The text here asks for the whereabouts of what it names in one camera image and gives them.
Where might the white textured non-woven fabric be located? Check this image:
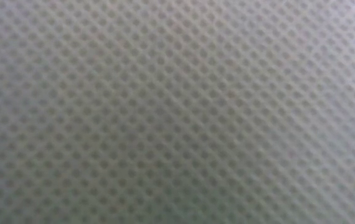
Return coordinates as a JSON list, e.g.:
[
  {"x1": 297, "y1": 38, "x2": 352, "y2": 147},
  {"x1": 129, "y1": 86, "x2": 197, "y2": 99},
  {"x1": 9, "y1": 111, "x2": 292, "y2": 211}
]
[{"x1": 0, "y1": 0, "x2": 355, "y2": 224}]

